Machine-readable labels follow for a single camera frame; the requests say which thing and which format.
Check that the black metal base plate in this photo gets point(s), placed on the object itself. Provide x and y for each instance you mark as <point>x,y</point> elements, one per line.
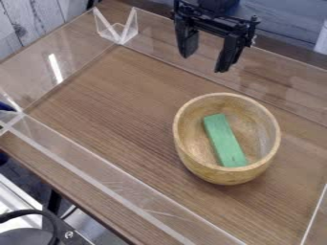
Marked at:
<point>69,236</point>

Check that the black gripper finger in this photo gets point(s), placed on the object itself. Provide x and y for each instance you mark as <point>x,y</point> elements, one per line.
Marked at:
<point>233,48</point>
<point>187,36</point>

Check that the clear acrylic corner bracket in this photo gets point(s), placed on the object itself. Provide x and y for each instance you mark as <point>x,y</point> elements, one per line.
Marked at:
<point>118,33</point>

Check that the brown wooden bowl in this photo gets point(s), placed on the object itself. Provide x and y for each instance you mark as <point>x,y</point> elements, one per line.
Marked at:
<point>257,131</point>

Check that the green rectangular block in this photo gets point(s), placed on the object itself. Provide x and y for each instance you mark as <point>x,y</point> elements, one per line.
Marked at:
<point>224,141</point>

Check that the clear acrylic table fence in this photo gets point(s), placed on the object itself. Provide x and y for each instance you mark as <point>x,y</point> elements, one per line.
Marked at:
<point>91,129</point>

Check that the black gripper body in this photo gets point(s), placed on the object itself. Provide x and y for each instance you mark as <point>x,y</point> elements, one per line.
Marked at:
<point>213,17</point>

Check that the black table leg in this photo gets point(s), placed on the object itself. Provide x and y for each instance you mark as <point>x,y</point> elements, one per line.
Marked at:
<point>54,202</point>

